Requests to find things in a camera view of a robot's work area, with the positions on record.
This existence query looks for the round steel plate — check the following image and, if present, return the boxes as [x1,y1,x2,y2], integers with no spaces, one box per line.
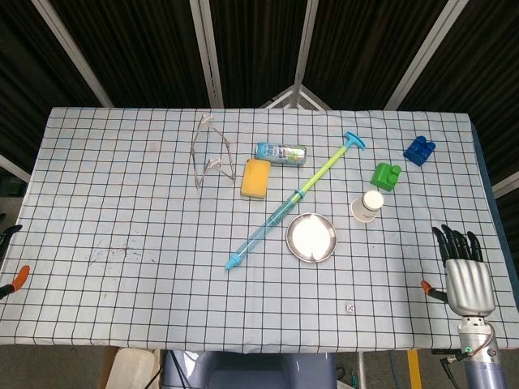
[285,213,337,263]

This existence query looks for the yellow sponge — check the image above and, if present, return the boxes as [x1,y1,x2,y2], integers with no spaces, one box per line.
[240,158,272,200]

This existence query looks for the white folding metal rack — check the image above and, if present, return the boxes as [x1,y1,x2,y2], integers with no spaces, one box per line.
[190,114,237,188]

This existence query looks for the white paper cup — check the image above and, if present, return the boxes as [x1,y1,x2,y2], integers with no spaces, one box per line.
[350,190,385,224]

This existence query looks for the light blue drink can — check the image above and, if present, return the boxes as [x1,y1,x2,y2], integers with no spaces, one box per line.
[255,141,307,167]

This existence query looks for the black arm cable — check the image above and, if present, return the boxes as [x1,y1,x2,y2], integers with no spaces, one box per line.
[431,346,471,368]

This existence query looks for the white triangular frame brace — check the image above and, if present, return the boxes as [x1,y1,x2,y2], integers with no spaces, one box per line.
[259,83,332,110]

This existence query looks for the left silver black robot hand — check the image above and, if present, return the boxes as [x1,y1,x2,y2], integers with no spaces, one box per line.
[0,224,32,301]

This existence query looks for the blue green water pump toy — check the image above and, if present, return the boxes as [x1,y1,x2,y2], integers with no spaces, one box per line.
[225,131,367,271]

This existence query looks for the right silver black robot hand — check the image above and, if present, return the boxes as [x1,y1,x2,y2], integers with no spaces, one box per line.
[420,224,496,318]

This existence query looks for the white plastic container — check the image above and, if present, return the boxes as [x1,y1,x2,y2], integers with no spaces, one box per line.
[105,348,161,389]

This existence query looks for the blue toy building block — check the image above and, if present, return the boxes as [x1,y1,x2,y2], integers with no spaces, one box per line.
[402,136,437,166]

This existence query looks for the grey-blue robot torso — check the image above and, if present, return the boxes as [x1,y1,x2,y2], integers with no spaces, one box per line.
[161,350,337,389]

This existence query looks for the green toy building block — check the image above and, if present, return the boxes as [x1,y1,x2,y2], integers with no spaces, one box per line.
[370,162,403,193]

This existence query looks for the checked light blue tablecloth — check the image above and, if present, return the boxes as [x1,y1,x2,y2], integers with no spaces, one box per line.
[0,106,519,353]

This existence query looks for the white aluminium frame post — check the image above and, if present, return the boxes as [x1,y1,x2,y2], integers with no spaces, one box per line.
[384,0,470,110]
[491,169,519,200]
[290,0,320,109]
[188,0,225,109]
[0,152,32,184]
[31,0,115,109]

